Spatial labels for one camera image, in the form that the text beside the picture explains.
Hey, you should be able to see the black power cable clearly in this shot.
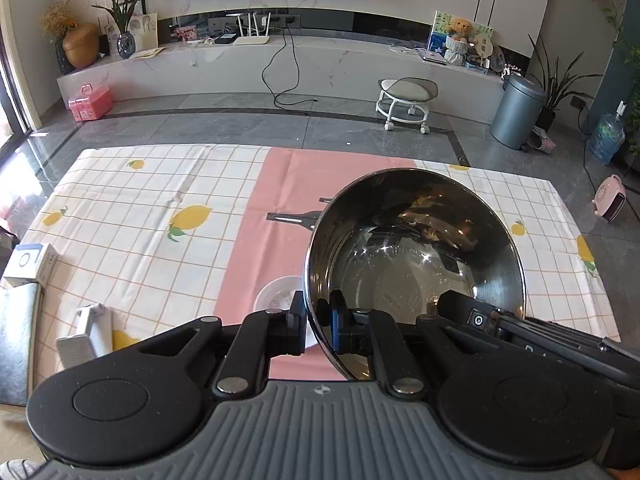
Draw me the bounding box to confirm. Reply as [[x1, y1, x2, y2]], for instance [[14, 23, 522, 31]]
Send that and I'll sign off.
[[259, 24, 319, 111]]

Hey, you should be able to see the pink small heater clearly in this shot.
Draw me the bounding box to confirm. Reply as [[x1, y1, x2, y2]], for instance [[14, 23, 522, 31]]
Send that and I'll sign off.
[[591, 174, 627, 222]]

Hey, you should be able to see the pink storage box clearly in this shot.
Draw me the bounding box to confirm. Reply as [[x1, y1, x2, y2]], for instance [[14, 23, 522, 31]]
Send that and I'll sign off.
[[67, 84, 113, 122]]

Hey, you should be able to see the brown acorn vase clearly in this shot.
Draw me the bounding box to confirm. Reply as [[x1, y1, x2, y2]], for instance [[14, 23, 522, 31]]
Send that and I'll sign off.
[[63, 24, 100, 70]]

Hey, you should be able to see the white small box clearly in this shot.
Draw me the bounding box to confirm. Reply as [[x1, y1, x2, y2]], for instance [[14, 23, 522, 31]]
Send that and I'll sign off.
[[2, 243, 58, 286]]

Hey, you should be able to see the blue vase with plant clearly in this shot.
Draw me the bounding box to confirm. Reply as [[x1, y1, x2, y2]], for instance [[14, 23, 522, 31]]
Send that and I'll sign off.
[[93, 0, 141, 60]]

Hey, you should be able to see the grey phone stand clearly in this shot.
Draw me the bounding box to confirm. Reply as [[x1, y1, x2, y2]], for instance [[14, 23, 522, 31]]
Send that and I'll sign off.
[[55, 304, 113, 370]]

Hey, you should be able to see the blue water jug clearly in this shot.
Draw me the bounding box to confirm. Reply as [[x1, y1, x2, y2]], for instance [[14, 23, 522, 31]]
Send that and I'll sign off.
[[588, 101, 626, 166]]

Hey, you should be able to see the lemon and pink tablecloth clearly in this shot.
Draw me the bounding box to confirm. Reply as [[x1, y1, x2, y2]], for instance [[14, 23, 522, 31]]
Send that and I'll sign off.
[[22, 144, 618, 379]]

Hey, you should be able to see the white wifi router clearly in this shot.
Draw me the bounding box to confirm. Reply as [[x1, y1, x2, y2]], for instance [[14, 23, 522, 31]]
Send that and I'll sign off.
[[233, 12, 271, 46]]

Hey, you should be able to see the small white sticker dish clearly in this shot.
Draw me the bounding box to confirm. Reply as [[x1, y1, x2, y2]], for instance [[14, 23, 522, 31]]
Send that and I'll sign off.
[[254, 275, 317, 351]]

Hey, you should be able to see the grey metal trash can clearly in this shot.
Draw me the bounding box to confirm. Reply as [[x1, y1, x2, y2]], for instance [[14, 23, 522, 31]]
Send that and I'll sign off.
[[490, 75, 547, 151]]

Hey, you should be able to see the potted green plant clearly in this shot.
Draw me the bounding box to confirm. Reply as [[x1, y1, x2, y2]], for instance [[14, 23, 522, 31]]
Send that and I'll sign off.
[[528, 37, 602, 132]]

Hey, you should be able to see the teddy bear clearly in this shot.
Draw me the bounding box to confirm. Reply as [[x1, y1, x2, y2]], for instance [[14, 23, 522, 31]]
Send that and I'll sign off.
[[444, 16, 473, 66]]

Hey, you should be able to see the dried flower bunch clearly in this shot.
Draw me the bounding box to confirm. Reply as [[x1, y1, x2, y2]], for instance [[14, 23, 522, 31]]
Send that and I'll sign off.
[[39, 0, 78, 39]]

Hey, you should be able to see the white rolling stool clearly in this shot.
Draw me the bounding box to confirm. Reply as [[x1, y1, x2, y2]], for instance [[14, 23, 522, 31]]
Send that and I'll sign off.
[[375, 77, 439, 134]]

